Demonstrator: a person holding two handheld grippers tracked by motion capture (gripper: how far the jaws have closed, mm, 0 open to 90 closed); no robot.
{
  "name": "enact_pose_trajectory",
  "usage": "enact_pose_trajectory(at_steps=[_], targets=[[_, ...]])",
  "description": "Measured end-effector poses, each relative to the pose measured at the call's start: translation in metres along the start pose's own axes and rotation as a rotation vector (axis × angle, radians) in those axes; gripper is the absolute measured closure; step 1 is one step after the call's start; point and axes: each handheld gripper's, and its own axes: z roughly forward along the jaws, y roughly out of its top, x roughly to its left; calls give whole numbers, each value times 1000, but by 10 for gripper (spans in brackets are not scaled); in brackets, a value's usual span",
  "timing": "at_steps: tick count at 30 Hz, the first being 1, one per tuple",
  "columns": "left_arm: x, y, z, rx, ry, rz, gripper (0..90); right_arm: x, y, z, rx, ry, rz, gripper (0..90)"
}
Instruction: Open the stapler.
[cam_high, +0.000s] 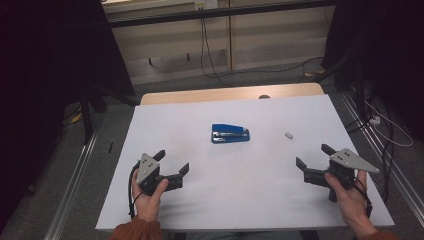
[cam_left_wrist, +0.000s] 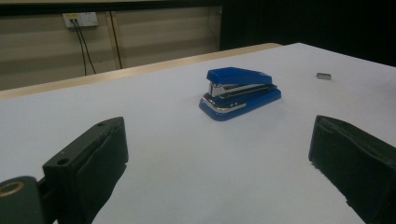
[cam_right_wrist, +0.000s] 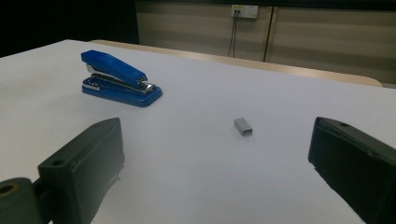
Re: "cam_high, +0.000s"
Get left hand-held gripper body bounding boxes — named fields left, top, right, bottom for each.
left=135, top=152, right=169, bottom=197

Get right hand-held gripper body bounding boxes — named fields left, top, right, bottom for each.
left=328, top=148, right=380, bottom=203

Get blue stapler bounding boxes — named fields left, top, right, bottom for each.
left=210, top=123, right=251, bottom=144

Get person's left hand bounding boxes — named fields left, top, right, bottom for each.
left=131, top=168, right=170, bottom=223

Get person's right hand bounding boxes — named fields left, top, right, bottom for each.
left=324, top=169, right=378, bottom=236

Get white table cover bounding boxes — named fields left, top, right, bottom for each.
left=95, top=94, right=395, bottom=232

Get black metal stand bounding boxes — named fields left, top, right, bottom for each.
left=79, top=84, right=139, bottom=146
left=313, top=54, right=368, bottom=123

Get wooden table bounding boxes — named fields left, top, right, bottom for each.
left=139, top=82, right=325, bottom=106

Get person's grey trousers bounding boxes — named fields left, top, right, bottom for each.
left=184, top=230, right=304, bottom=240

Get black curtain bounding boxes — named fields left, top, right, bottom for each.
left=0, top=0, right=136, bottom=231
left=321, top=0, right=424, bottom=141

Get beige wooden cabinet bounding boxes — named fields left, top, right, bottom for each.
left=111, top=4, right=336, bottom=86

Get black horizontal beam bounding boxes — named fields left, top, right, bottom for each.
left=108, top=0, right=336, bottom=29

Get left hand-held gripper cable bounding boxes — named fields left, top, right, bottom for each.
left=127, top=161, right=142, bottom=219

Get hand-held gripper cable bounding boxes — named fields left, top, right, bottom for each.
left=127, top=161, right=142, bottom=219
left=352, top=179, right=374, bottom=219

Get black floor cables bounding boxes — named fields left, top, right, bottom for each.
left=344, top=109, right=397, bottom=204

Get right hand-held gripper cable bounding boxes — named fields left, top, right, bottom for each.
left=352, top=179, right=374, bottom=219

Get white cable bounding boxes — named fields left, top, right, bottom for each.
left=363, top=98, right=414, bottom=148

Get black hanging cable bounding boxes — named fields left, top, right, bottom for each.
left=199, top=18, right=231, bottom=88
left=202, top=18, right=325, bottom=84

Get white wall socket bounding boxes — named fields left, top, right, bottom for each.
left=194, top=0, right=219, bottom=10

